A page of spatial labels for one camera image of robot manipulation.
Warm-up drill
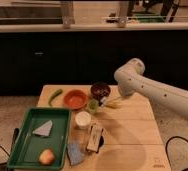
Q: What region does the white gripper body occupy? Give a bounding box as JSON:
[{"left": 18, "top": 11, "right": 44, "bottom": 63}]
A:
[{"left": 118, "top": 83, "right": 135, "bottom": 97}]

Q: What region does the white handled dish brush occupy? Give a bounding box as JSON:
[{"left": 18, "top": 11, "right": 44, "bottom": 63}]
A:
[{"left": 100, "top": 96, "right": 122, "bottom": 106}]

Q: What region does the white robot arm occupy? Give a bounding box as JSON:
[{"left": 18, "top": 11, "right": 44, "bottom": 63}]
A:
[{"left": 114, "top": 58, "right": 188, "bottom": 121}]

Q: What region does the dark brown bowl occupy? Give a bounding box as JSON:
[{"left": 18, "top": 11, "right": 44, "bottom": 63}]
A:
[{"left": 90, "top": 82, "right": 111, "bottom": 101}]

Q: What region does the red bowl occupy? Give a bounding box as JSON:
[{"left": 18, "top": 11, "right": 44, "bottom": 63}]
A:
[{"left": 63, "top": 89, "right": 88, "bottom": 110}]

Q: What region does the yellow banana toy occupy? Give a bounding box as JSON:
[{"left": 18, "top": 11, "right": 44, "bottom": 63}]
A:
[{"left": 105, "top": 102, "right": 121, "bottom": 109}]

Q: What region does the small green cup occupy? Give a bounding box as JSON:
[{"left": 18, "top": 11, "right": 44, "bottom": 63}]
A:
[{"left": 87, "top": 99, "right": 99, "bottom": 114}]

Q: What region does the white cup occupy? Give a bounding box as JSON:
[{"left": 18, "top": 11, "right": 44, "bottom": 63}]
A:
[{"left": 75, "top": 111, "right": 91, "bottom": 129}]

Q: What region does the white black eraser block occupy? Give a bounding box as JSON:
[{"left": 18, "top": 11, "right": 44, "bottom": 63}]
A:
[{"left": 86, "top": 124, "right": 103, "bottom": 152}]

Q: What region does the blue sponge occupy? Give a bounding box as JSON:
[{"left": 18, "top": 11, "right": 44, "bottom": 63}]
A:
[{"left": 67, "top": 141, "right": 84, "bottom": 166}]

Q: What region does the grey triangular cloth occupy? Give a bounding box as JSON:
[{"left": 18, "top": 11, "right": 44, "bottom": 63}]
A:
[{"left": 33, "top": 120, "right": 53, "bottom": 137}]

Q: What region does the orange peach toy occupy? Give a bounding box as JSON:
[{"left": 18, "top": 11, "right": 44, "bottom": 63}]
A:
[{"left": 39, "top": 149, "right": 55, "bottom": 165}]

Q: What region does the green plastic tray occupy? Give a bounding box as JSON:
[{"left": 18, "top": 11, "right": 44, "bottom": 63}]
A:
[{"left": 7, "top": 108, "right": 71, "bottom": 171}]

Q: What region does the black cable right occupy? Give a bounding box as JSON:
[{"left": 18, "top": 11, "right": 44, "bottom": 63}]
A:
[{"left": 165, "top": 135, "right": 188, "bottom": 171}]

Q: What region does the black tool handle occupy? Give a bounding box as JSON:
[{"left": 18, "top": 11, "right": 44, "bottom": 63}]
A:
[{"left": 10, "top": 128, "right": 19, "bottom": 154}]

